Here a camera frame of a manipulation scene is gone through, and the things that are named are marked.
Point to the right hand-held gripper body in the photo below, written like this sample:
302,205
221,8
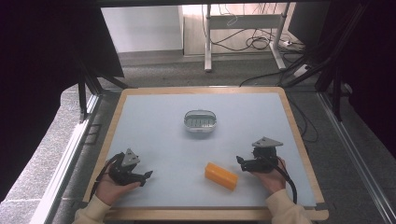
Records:
263,157

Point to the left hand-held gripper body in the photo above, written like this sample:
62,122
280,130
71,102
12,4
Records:
124,169

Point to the orange soap bar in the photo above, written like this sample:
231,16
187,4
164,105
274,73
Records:
221,176

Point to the metal soap dish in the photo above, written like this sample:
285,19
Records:
200,120

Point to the person's right hand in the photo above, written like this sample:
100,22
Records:
272,179

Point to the person's left hand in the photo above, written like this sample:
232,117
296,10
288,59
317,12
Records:
109,188

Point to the black metal stand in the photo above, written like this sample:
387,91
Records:
330,68
90,84

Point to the white power strip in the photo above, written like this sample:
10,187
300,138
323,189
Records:
301,71

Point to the dark curtain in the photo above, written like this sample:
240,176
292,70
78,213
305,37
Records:
46,77
364,62

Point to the white cabinet panel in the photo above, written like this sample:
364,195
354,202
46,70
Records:
141,29

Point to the white desk frame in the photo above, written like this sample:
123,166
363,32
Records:
246,28

